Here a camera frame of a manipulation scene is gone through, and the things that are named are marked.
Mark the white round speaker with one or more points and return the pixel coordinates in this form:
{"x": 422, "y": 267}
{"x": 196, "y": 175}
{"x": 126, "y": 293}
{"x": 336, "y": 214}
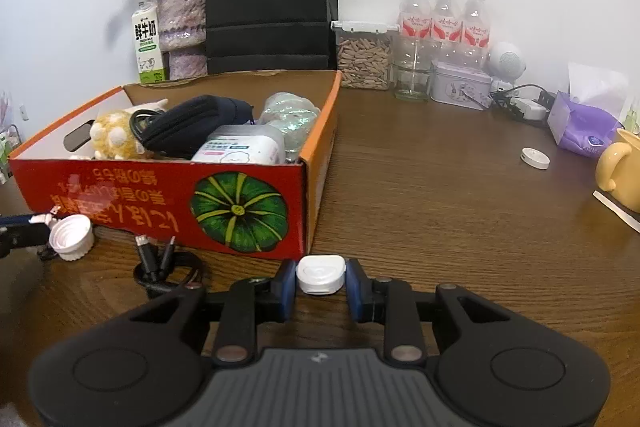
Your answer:
{"x": 506, "y": 62}

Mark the white ribbed bottle cap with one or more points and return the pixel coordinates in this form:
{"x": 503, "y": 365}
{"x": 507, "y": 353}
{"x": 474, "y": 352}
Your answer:
{"x": 72, "y": 237}

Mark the empty drinking glass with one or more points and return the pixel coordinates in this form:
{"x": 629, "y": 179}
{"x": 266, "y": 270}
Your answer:
{"x": 412, "y": 82}

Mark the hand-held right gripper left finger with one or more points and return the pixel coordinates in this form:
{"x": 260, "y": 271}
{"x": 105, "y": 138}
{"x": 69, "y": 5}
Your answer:
{"x": 286, "y": 289}

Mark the purple tissue pack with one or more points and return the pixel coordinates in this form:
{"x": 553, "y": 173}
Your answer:
{"x": 582, "y": 127}

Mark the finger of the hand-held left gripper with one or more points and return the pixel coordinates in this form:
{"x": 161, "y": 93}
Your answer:
{"x": 25, "y": 238}
{"x": 17, "y": 221}

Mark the pale printed tin box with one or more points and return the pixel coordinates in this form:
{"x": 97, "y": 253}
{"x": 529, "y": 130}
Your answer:
{"x": 457, "y": 84}

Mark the clear water bottle red label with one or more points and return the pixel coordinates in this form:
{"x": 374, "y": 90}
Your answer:
{"x": 475, "y": 32}
{"x": 446, "y": 24}
{"x": 415, "y": 22}

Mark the white green milk carton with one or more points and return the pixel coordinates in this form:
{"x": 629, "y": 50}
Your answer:
{"x": 149, "y": 47}

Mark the yellow mug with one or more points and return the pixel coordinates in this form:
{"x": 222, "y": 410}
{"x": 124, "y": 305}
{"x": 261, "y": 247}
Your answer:
{"x": 620, "y": 172}

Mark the dark navy pouch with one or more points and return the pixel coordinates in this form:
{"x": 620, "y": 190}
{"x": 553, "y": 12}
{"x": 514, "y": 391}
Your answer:
{"x": 195, "y": 122}

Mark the yellow white plush toy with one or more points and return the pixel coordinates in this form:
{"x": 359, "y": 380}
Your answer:
{"x": 112, "y": 137}

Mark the clear container of seeds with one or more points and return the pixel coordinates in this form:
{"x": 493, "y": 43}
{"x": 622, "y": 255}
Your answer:
{"x": 362, "y": 59}

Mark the purple mottled ceramic vase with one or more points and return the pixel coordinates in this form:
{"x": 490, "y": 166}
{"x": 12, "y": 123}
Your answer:
{"x": 182, "y": 32}

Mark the small white round lid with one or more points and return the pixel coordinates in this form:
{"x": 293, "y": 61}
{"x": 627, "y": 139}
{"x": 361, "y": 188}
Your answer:
{"x": 535, "y": 158}

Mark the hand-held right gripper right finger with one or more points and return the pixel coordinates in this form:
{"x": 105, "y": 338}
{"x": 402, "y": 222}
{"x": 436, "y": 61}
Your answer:
{"x": 354, "y": 289}

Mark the wooden desktop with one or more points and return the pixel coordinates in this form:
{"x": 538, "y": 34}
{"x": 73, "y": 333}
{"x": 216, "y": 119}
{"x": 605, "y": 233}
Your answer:
{"x": 450, "y": 207}

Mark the orange cardboard box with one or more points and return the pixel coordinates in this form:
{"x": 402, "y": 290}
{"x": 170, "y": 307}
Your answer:
{"x": 150, "y": 202}

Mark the white wet wipes pack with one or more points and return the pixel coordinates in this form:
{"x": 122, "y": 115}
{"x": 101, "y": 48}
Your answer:
{"x": 240, "y": 147}

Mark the crinkled translucent plastic bag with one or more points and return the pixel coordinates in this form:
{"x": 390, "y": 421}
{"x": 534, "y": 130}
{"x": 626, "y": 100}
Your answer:
{"x": 290, "y": 122}

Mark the small white case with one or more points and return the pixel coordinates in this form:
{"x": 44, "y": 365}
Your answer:
{"x": 320, "y": 274}

